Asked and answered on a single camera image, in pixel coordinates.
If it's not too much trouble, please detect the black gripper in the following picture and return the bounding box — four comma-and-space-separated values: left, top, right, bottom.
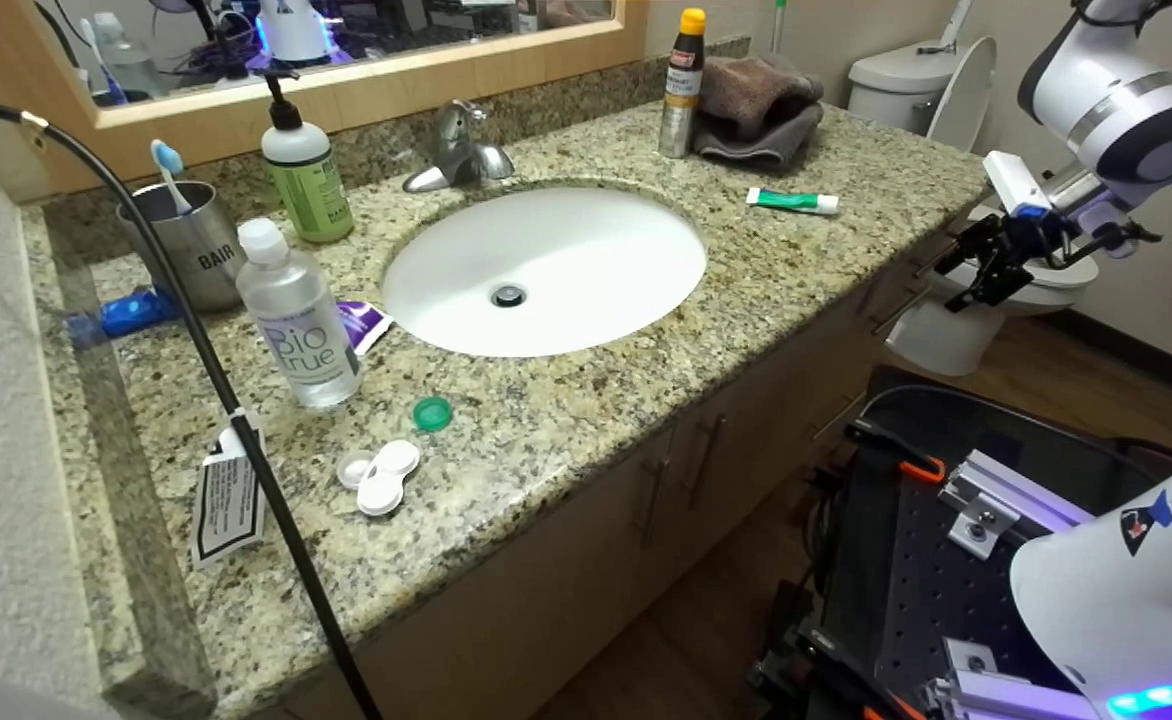
932, 208, 1082, 321

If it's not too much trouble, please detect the white toilet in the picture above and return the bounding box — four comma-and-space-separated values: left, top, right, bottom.
843, 28, 1108, 385

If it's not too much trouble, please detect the green white toothpaste tube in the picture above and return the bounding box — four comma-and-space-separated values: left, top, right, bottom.
738, 185, 848, 221

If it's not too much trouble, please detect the orange clamp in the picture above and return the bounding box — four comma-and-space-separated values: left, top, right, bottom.
891, 449, 950, 494

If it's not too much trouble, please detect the brown folded towel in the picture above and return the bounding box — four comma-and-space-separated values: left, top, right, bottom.
686, 52, 826, 172

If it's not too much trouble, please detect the black robot mounting cart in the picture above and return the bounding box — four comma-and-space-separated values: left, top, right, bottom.
751, 382, 1172, 720

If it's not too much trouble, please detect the yellow soap bottle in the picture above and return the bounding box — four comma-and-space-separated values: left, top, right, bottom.
656, 3, 713, 166

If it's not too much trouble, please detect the white oval sink basin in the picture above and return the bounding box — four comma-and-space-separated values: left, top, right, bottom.
374, 182, 713, 365

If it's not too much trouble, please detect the wooden vanity cabinet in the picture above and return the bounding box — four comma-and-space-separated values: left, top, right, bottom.
245, 195, 992, 720

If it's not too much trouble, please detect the chrome faucet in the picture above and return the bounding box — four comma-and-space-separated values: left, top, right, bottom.
398, 97, 525, 202

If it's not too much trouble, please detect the small green round cap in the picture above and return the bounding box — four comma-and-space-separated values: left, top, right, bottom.
406, 392, 461, 442

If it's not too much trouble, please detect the purple package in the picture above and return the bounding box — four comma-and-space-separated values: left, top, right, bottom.
332, 291, 398, 365

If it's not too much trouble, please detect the white contact lens case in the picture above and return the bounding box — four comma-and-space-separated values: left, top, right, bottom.
332, 438, 427, 526

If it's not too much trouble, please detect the wooden framed mirror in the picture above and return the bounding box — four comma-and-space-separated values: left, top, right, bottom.
0, 0, 656, 205

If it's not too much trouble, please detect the green soap pump bottle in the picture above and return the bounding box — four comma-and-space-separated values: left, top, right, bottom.
250, 70, 359, 248

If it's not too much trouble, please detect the clear plastic water bottle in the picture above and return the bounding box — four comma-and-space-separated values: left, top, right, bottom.
232, 211, 362, 418

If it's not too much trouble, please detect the metal toothbrush cup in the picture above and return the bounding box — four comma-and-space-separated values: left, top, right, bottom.
121, 178, 245, 321

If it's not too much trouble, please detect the blue head toothbrush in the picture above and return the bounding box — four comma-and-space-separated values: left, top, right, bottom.
145, 135, 200, 221

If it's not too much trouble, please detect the blue plastic item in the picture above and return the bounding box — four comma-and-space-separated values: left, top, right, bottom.
68, 283, 182, 343

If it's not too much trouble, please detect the silver metal bracket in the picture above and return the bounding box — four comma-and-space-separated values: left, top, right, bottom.
932, 449, 1096, 563

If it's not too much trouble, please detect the black power cord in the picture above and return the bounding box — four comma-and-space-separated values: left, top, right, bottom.
0, 91, 387, 720

